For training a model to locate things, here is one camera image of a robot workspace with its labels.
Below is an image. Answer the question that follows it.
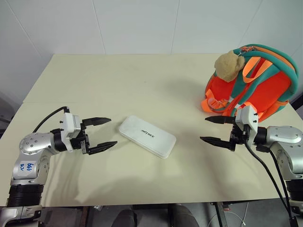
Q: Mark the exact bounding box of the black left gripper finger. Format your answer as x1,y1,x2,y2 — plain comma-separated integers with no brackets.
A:
82,116,112,129
87,140,118,156

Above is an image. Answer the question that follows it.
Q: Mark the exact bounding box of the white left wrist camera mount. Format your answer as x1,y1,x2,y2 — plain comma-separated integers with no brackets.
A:
59,112,83,152

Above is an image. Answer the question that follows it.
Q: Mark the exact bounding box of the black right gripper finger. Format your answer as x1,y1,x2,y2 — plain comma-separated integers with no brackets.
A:
199,136,235,152
205,115,238,125

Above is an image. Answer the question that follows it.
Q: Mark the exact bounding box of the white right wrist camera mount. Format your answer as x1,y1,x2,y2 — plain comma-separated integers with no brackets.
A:
235,105,259,145

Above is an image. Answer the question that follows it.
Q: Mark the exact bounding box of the black object beside table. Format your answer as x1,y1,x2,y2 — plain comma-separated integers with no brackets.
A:
293,90,303,112

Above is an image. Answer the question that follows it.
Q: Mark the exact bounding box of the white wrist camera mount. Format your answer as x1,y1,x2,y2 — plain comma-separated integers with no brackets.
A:
235,105,259,145
59,112,83,152

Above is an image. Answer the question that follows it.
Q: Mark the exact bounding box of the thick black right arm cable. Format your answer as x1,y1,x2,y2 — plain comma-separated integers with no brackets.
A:
244,138,294,227

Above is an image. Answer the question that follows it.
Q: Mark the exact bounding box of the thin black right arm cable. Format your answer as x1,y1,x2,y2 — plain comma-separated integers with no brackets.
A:
256,144,293,215

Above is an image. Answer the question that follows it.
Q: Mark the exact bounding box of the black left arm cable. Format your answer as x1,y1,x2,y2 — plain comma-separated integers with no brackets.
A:
32,106,71,133

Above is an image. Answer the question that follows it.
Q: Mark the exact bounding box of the dark rounded shape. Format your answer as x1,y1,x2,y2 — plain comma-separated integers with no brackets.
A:
110,209,138,227

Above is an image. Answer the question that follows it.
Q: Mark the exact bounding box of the white pencil case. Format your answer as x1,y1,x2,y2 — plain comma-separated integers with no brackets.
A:
118,114,178,159

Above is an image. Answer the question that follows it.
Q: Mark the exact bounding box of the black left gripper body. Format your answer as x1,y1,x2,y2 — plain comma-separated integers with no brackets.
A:
70,121,92,156

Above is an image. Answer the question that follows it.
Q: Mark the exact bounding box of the orange and green backpack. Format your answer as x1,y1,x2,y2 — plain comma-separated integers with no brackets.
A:
200,43,299,123

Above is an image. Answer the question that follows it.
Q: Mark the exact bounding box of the white floor cable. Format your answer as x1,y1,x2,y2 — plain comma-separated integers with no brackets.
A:
226,211,247,226

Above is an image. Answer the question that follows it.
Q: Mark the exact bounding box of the black table frame leg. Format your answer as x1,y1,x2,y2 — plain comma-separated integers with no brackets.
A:
214,201,229,227

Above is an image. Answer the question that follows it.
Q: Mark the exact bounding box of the beige plush toy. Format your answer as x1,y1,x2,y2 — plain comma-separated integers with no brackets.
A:
214,50,246,82

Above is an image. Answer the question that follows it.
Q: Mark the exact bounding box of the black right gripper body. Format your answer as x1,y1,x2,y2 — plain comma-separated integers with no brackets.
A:
228,122,250,152

